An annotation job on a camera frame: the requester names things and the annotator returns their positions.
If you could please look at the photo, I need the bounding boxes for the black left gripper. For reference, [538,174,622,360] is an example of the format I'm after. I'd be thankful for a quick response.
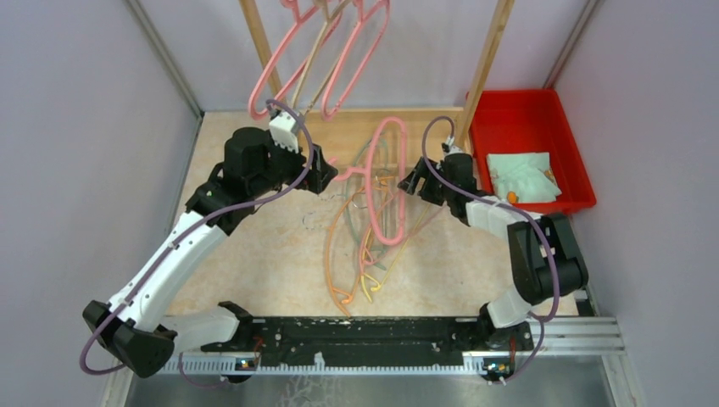
[249,131,338,198]

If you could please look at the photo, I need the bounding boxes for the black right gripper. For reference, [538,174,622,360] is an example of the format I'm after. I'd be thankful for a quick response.
[397,157,454,206]

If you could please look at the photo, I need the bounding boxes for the large pink plastic hanger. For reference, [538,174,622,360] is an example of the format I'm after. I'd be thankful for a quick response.
[248,0,338,121]

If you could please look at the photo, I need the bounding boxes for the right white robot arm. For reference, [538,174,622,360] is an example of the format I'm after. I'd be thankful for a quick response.
[398,153,588,349]

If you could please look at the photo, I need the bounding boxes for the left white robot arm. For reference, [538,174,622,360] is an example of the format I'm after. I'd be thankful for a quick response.
[82,127,338,378]

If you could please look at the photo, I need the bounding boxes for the wooden hanger rack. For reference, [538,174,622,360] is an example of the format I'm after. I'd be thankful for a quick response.
[240,0,516,180]

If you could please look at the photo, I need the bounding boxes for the pale green cloth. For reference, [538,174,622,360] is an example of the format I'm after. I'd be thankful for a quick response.
[487,152,562,204]

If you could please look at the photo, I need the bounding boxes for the red plastic bin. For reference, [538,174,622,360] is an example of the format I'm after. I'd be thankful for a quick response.
[470,89,597,215]

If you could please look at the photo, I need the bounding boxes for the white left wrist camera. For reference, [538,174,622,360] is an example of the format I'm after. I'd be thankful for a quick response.
[269,109,299,153]

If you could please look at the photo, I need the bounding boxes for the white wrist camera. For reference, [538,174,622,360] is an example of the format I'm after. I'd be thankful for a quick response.
[442,136,465,159]
[269,109,299,153]

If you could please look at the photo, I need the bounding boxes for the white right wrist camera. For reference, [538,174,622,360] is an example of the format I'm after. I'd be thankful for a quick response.
[442,136,465,159]

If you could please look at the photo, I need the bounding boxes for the thin pink wire hanger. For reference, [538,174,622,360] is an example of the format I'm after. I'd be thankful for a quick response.
[358,204,444,275]

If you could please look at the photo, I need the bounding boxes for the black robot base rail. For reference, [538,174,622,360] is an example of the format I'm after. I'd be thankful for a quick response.
[163,315,625,377]

